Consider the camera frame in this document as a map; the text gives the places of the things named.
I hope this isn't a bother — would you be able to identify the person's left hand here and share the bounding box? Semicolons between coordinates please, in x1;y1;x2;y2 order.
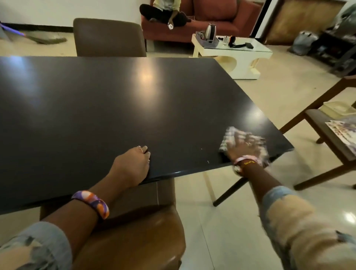
107;145;152;190

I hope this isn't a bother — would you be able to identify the person's right hand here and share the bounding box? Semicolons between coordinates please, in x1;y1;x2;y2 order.
227;131;267;167

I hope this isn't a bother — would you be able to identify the striped cloth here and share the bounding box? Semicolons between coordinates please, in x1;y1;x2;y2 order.
218;126;269;165

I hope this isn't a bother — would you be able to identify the brown chair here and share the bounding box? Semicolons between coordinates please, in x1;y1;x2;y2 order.
73;18;147;57
40;177;186;270

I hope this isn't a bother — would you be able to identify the floral placemat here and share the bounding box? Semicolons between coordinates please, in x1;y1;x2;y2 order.
324;115;356;156

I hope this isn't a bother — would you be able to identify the person's right forearm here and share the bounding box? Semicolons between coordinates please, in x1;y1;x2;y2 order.
242;164;356;270

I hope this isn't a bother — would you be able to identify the person's left forearm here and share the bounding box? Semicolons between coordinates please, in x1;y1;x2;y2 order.
0;178;134;270

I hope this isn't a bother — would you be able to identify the white purple bangle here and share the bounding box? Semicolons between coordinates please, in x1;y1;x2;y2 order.
233;155;263;176

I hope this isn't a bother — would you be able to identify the orange purple bangle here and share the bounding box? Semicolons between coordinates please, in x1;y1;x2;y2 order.
71;190;110;220

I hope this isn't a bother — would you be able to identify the black table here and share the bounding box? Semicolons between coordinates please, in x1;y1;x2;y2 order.
0;55;295;215

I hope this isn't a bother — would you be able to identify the wooden beige armchair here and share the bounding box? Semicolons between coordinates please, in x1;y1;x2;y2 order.
279;75;356;192

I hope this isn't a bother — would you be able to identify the white coffee table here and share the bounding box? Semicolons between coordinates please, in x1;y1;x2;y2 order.
191;33;274;80

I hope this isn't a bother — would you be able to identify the cream plastic basket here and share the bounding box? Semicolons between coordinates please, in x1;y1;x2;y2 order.
322;101;356;119

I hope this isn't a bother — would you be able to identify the black gadget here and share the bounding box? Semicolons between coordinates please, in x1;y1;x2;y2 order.
228;35;247;48

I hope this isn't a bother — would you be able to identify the grey tray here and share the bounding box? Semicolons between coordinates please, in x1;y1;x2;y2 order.
195;31;220;48

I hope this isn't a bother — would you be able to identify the grey bin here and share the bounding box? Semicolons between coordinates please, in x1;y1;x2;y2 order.
288;30;319;56

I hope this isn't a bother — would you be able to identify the steel electric kettle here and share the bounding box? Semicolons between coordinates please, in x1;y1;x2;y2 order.
204;23;218;42

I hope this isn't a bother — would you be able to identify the dark low table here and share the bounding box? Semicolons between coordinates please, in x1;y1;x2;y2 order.
309;27;356;78

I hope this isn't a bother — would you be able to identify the red sofa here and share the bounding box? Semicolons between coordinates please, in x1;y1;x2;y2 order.
141;0;263;44

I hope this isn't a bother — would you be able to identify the brown wooden board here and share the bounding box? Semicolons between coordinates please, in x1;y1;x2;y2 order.
263;0;348;46

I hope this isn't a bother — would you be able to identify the purple handled broom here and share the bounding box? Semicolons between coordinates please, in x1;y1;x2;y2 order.
0;22;68;46

